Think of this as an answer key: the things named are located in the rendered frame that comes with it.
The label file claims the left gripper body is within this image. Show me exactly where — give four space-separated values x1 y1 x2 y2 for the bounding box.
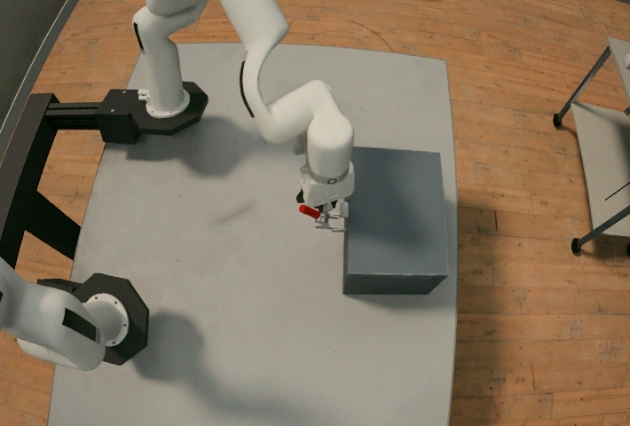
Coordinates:
300 162 355 208

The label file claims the dark grey rectangular case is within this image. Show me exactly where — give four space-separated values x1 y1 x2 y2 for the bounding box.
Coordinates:
299 146 449 295

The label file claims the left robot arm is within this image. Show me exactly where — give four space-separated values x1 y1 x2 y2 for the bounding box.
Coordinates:
132 0 354 185

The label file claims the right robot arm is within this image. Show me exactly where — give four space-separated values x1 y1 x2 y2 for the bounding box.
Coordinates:
0 257 130 371

